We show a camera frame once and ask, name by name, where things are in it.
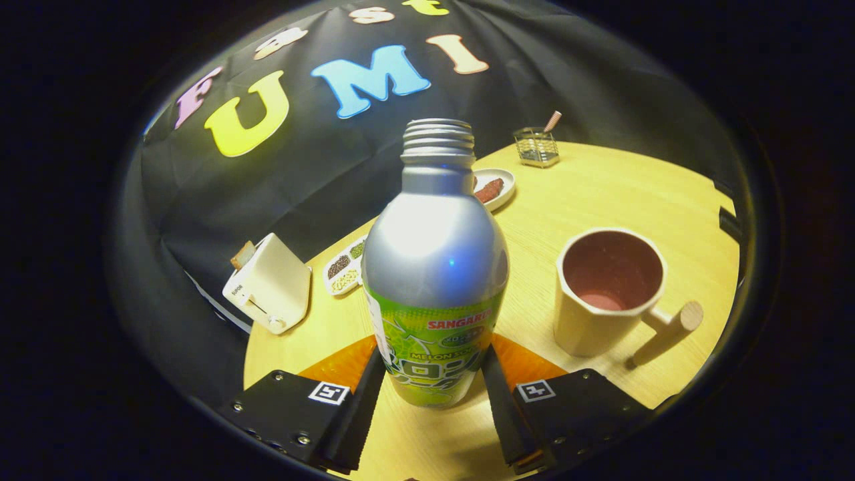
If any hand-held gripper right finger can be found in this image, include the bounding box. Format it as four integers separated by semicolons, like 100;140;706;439
481;334;672;476

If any cream cup with wooden handle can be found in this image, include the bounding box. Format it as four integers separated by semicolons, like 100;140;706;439
553;227;704;368

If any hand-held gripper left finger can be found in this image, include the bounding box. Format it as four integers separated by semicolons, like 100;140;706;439
220;336;387;476

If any wire mesh holder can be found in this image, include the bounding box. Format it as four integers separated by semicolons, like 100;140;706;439
513;127;560;168

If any toast slice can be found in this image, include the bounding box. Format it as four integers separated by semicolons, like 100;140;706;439
230;240;257;271

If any silver green juice bottle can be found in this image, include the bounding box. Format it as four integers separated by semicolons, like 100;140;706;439
361;119;510;410

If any white round plate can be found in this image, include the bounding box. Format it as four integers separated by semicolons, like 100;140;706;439
472;168;516;212

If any white toaster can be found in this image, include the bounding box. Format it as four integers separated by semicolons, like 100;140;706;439
222;232;313;335

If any wooden table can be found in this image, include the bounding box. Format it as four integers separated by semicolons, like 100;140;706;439
244;142;741;481

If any white divided dish with beans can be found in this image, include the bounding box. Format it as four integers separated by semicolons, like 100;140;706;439
323;235;369;296

